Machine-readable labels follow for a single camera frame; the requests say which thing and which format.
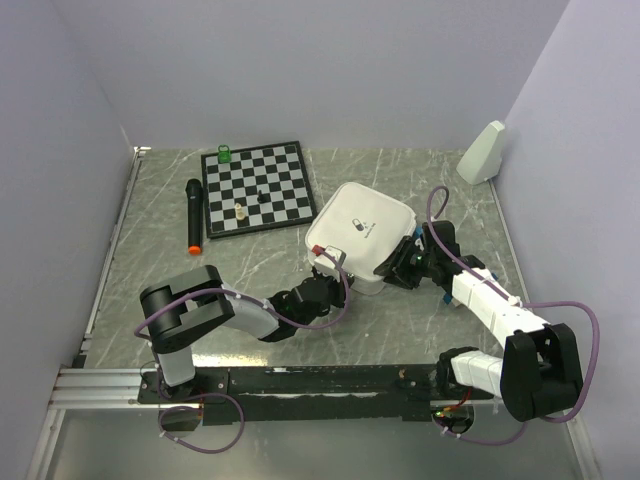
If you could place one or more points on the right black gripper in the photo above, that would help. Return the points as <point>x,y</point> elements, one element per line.
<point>396,264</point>

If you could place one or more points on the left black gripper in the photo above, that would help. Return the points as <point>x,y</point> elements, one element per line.
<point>337,285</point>

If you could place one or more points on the white medicine kit case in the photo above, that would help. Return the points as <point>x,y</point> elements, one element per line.
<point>366,225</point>

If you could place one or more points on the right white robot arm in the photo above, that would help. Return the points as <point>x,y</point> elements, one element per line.
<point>539,372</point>

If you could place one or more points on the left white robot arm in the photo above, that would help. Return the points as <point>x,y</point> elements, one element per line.
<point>182,310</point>

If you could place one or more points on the blue orange grey block toy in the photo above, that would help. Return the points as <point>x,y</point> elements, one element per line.
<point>419,235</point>

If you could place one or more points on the blue wooden block toy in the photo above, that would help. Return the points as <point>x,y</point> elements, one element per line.
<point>485,278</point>

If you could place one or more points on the cream chess piece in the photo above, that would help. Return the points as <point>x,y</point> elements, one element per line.
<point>240,213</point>

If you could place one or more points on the black white chessboard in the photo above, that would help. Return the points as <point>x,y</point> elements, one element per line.
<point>278,170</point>

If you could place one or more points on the white wedge device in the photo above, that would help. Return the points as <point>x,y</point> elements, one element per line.
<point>482,160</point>

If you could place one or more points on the green toy padlock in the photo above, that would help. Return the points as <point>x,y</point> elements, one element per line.
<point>224,154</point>

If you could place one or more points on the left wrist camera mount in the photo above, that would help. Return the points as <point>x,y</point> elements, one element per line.
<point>327,260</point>

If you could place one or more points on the black wireless microphone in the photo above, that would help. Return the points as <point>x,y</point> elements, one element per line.
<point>194,192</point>

